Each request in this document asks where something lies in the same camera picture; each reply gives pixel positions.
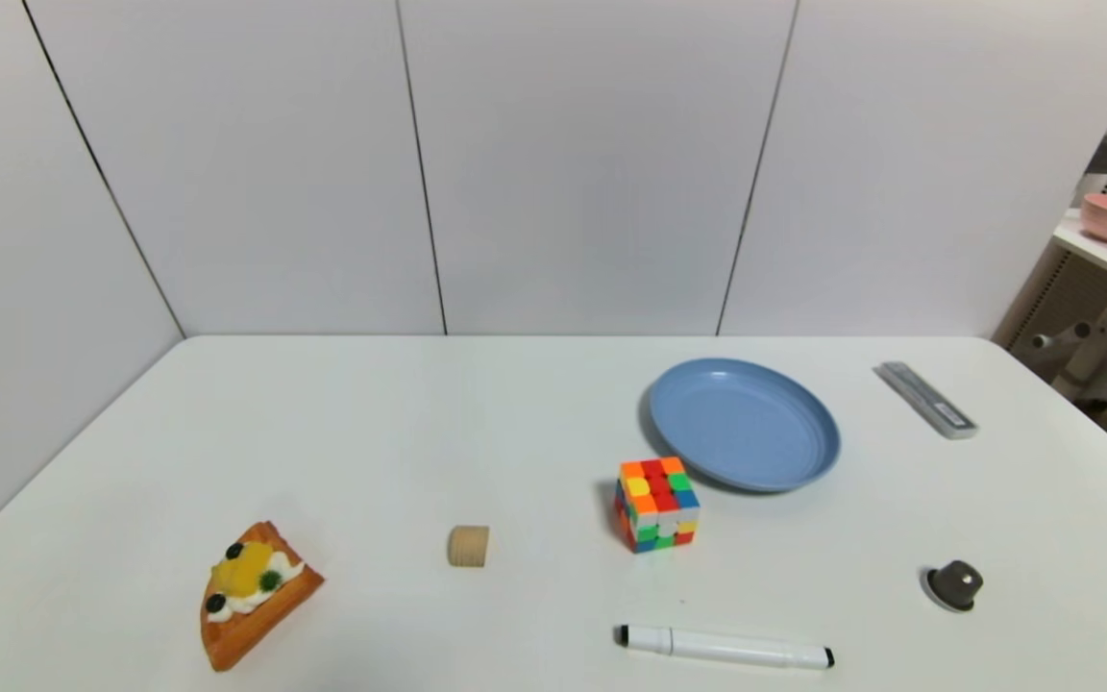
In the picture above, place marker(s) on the blue plate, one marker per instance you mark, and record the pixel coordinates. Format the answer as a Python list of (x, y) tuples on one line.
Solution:
[(744, 425)]

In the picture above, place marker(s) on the colourful puzzle cube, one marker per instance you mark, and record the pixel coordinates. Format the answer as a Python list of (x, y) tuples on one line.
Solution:
[(659, 505)]

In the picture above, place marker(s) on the small wooden cylinder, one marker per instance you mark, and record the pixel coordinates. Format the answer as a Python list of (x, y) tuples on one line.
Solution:
[(468, 547)]

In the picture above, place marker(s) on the white marker with black cap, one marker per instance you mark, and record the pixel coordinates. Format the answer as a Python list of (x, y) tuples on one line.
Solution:
[(726, 648)]

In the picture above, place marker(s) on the silver metal bar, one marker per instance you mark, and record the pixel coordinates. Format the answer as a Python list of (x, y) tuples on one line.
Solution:
[(927, 400)]

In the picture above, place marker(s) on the toy waffle slice with fruit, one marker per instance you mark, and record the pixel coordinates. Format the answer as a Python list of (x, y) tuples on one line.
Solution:
[(251, 596)]

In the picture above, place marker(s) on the dark grey round knob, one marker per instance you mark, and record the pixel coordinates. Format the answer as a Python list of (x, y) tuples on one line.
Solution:
[(955, 583)]

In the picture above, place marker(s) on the white table leg frame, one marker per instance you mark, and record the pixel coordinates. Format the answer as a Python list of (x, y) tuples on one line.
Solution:
[(1096, 341)]

